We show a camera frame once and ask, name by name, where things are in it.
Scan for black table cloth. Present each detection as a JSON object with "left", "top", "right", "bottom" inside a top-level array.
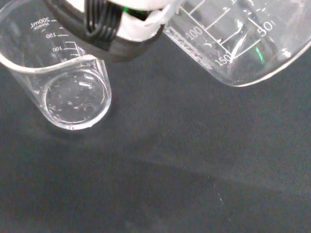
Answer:
[{"left": 0, "top": 0, "right": 311, "bottom": 233}]

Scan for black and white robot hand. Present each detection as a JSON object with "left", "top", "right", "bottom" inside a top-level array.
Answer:
[{"left": 42, "top": 0, "right": 186, "bottom": 62}]

